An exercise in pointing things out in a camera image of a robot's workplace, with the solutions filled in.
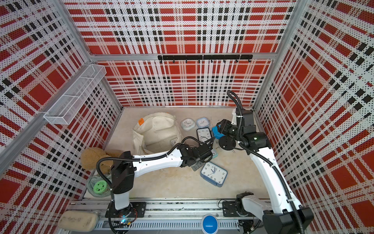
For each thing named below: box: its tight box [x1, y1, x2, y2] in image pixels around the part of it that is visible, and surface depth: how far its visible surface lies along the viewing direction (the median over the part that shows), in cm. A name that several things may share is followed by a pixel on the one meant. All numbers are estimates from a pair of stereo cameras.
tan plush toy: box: [80, 146, 123, 175], surface depth 74 cm
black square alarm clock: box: [196, 127, 212, 146], surface depth 104 cm
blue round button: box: [201, 214, 219, 234], surface depth 69 cm
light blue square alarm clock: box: [196, 117, 210, 129], surface depth 111 cm
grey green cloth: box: [86, 174, 112, 198], surface depth 80 cm
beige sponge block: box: [57, 210, 99, 233], surface depth 69 cm
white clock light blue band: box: [180, 117, 196, 132], surface depth 110 cm
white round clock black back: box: [218, 135, 237, 152], surface depth 95 cm
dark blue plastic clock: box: [200, 161, 228, 188], surface depth 85 cm
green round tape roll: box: [93, 180, 108, 195], surface depth 79 cm
